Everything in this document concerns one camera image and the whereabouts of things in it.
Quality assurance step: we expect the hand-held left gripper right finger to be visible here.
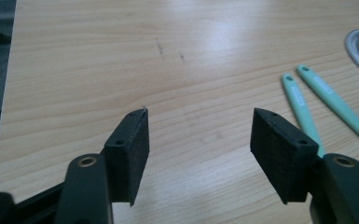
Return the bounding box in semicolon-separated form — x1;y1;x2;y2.
250;107;320;205

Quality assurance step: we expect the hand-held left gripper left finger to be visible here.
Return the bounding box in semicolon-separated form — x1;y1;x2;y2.
104;106;150;207

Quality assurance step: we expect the teal utensil handle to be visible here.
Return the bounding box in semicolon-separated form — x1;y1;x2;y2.
281;73;326;157
296;63;359;153

